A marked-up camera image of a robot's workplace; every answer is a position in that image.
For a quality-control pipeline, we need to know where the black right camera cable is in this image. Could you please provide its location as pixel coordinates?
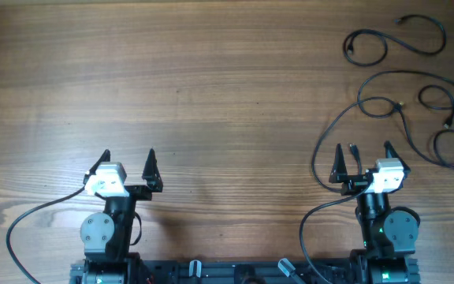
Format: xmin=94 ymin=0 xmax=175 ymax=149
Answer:
xmin=299 ymin=181 xmax=374 ymax=284

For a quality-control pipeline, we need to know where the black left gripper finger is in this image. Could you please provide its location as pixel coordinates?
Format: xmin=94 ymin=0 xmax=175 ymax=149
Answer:
xmin=83 ymin=149 xmax=111 ymax=185
xmin=142 ymin=148 xmax=163 ymax=192

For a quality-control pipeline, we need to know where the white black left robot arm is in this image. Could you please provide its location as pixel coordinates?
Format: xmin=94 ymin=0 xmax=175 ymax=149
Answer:
xmin=69 ymin=149 xmax=163 ymax=284

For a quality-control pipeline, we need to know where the black camera cable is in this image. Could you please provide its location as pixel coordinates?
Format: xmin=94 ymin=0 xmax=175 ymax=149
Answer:
xmin=6 ymin=185 xmax=88 ymax=284
xmin=299 ymin=181 xmax=374 ymax=284

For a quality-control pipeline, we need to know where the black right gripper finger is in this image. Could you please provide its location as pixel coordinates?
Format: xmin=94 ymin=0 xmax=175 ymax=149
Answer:
xmin=329 ymin=144 xmax=348 ymax=184
xmin=384 ymin=140 xmax=411 ymax=176

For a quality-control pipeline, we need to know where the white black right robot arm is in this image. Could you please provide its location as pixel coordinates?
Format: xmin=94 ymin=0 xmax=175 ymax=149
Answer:
xmin=329 ymin=141 xmax=421 ymax=283

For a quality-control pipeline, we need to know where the black left camera cable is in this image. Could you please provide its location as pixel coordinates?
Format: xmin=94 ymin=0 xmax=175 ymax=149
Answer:
xmin=6 ymin=185 xmax=88 ymax=284

